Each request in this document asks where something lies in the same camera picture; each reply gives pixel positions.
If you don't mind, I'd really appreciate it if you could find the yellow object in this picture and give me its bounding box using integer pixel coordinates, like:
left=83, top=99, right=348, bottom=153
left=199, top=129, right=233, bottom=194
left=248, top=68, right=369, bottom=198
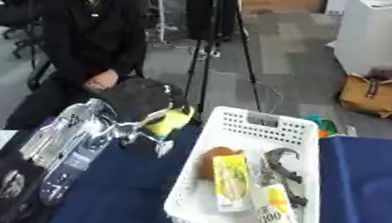
left=143, top=103, right=196, bottom=141

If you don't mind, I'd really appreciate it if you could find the white plastic basket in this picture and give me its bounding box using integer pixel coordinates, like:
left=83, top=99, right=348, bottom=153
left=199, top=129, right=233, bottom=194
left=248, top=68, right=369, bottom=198
left=160, top=101, right=331, bottom=223

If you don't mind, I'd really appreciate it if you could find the white orange carton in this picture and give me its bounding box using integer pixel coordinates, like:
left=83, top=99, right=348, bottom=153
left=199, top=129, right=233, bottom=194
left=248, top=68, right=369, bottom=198
left=246, top=181, right=306, bottom=223

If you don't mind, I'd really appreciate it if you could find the yellow green box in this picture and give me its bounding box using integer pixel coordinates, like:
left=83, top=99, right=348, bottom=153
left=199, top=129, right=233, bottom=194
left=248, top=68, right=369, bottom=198
left=207, top=151, right=258, bottom=215

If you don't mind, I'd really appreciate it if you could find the person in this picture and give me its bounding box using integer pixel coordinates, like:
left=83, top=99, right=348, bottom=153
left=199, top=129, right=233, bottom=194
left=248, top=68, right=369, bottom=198
left=3, top=0, right=153, bottom=141

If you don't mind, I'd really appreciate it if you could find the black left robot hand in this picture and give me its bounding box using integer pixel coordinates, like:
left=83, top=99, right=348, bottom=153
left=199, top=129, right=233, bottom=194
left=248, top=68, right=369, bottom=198
left=91, top=74, right=193, bottom=159

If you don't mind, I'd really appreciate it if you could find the green orange object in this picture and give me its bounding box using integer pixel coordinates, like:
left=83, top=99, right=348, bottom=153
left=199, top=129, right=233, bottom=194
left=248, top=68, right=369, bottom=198
left=300, top=112, right=340, bottom=140

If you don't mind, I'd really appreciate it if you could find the white cabinet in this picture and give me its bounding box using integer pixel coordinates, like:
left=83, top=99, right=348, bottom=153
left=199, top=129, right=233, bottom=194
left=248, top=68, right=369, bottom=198
left=330, top=0, right=392, bottom=79

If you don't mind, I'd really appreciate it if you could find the tan bag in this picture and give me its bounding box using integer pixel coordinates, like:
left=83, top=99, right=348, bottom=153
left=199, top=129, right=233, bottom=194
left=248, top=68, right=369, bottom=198
left=336, top=72, right=392, bottom=120

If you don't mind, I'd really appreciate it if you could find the black office chair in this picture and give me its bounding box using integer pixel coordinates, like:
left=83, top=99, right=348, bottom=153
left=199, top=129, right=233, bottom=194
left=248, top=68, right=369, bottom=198
left=0, top=0, right=61, bottom=94

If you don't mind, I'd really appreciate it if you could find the dark grey toy figure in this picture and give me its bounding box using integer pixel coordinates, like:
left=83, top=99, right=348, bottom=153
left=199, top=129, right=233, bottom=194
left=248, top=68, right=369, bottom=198
left=253, top=144, right=314, bottom=210

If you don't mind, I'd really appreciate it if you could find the brown round object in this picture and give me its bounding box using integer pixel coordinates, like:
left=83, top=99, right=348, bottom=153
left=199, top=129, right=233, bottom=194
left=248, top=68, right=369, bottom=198
left=196, top=144, right=244, bottom=183

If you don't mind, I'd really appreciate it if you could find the black tripod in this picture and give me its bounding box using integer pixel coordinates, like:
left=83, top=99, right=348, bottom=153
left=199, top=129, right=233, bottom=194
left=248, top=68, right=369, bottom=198
left=179, top=0, right=272, bottom=127

